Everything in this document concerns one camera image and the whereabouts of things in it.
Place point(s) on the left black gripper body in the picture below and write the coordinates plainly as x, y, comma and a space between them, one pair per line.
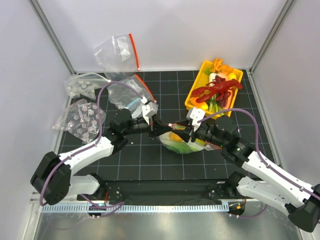
139, 126

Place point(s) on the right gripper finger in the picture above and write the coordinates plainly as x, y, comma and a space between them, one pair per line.
182, 124
186, 135

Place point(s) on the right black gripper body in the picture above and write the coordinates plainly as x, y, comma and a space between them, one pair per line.
205, 132

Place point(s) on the toy small orange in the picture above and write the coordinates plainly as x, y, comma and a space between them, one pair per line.
174, 137

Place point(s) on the toy green lettuce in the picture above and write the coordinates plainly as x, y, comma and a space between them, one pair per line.
181, 147

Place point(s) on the clear bag orange zipper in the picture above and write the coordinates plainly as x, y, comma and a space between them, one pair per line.
121, 95
118, 54
206, 146

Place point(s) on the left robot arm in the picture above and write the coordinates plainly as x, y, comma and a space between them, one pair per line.
56, 176

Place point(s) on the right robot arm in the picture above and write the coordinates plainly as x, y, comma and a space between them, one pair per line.
270, 172

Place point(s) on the clear bag blue zipper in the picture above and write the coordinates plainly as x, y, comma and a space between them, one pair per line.
132, 106

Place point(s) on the bag of pink discs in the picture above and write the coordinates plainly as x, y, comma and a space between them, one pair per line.
81, 119

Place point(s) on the bag of white discs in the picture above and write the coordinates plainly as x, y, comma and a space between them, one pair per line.
84, 85

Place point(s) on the upright clear bag orange zipper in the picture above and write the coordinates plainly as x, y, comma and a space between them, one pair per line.
118, 54

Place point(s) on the black grid mat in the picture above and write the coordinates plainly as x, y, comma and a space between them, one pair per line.
147, 159

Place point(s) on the toy orange fruit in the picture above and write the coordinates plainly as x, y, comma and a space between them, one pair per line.
203, 106

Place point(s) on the toy red lobster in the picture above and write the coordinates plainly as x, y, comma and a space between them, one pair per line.
204, 93

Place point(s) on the yellow plastic tray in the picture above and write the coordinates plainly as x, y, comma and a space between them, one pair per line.
201, 80

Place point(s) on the toy white garlic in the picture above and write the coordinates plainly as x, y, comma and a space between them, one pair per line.
212, 77

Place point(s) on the small green toy sprig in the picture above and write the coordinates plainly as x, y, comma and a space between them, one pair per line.
207, 71

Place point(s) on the toy pink sausage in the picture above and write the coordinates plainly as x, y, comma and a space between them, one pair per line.
222, 77

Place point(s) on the black mounting plate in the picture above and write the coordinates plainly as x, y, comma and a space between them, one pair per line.
168, 192

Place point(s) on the toy yellow lemon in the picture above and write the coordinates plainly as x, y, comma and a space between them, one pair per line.
232, 76

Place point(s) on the toy orange coral piece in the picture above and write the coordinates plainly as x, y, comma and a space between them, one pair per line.
218, 66

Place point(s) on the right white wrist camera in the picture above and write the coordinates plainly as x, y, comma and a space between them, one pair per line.
194, 115

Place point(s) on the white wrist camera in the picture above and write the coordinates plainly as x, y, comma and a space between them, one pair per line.
149, 110
194, 115

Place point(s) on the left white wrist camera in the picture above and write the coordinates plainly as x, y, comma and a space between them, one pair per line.
149, 110

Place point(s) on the aluminium front rail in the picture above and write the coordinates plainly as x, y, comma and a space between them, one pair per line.
97, 207

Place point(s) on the left aluminium post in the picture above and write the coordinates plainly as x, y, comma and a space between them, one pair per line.
51, 34

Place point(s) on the aluminium post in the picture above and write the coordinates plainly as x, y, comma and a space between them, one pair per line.
51, 34
280, 19

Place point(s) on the right aluminium post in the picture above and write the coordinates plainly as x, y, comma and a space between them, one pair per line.
280, 19

